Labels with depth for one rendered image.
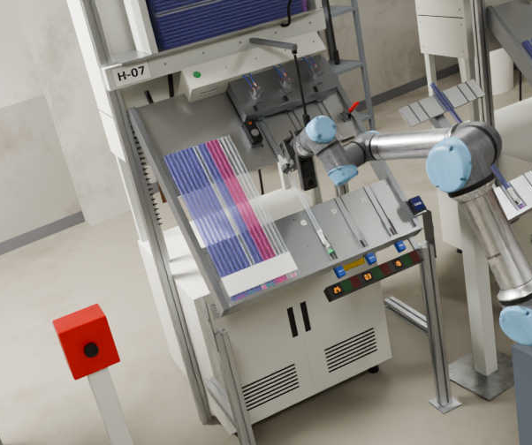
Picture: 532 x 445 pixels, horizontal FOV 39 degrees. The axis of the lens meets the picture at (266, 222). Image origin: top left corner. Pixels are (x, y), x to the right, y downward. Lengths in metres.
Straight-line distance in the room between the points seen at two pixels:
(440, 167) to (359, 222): 0.62
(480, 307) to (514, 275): 0.91
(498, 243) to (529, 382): 0.47
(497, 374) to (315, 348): 0.68
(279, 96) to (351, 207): 0.42
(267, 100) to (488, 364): 1.27
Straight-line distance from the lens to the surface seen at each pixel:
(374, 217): 2.38
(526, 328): 1.88
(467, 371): 2.95
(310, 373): 2.79
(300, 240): 2.27
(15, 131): 5.04
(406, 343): 3.16
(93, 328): 2.18
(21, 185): 5.11
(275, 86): 2.45
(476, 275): 2.69
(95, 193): 5.13
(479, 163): 1.80
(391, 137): 2.07
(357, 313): 2.79
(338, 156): 2.05
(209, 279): 2.17
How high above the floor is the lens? 1.75
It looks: 23 degrees down
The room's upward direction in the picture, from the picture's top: 12 degrees counter-clockwise
